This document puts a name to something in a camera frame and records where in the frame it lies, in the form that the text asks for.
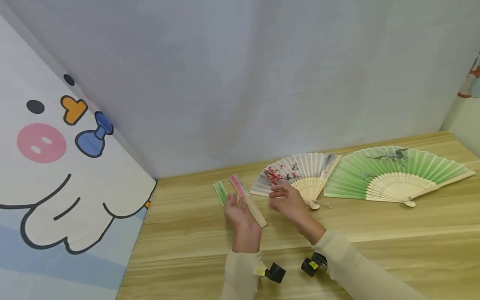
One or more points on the person's right hand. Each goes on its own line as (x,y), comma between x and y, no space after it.
(294,210)

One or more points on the person's left hand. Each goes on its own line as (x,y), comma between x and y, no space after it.
(243,225)

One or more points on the person's left fingers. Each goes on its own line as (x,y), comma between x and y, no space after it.
(234,204)

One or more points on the person's right fingers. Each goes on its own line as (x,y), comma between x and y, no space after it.
(281,196)

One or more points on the person's right forearm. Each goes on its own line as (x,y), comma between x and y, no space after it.
(360,271)

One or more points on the person's left forearm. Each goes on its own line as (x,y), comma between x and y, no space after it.
(242,275)

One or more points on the folded pink fan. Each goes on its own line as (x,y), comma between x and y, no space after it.
(249,202)

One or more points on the folded green fan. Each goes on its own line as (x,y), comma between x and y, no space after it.
(220,192)

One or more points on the open white floral fan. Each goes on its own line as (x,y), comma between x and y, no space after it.
(300,173)

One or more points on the black wrist band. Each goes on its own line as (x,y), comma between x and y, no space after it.
(275,273)
(313,263)

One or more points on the open green fan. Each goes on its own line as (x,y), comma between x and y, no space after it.
(393,173)

